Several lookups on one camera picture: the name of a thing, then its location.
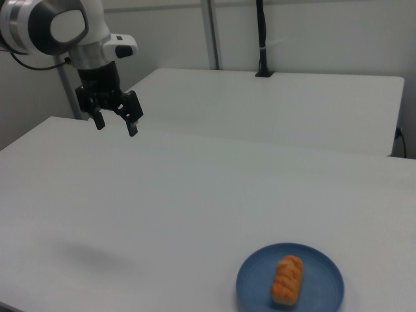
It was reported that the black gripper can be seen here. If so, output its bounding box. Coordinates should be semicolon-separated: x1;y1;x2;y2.
75;60;145;138

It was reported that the orange braided bread loaf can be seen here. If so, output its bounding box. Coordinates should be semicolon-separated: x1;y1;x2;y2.
270;255;304;307

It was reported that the white zip tie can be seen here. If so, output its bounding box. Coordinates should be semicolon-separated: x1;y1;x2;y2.
259;39;285;51

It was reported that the blue round plate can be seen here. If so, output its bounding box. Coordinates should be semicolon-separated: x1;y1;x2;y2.
236;242;345;312

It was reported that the grey metal frame post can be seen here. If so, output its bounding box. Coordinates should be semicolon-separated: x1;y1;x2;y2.
54;55;83;121
199;0;225;70

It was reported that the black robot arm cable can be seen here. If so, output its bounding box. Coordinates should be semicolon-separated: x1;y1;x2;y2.
8;51;73;71

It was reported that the black camera pole with clamp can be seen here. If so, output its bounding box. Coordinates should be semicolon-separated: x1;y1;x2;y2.
254;0;276;79

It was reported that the black wall cable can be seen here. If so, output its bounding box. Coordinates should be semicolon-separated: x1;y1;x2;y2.
394;127;408;158

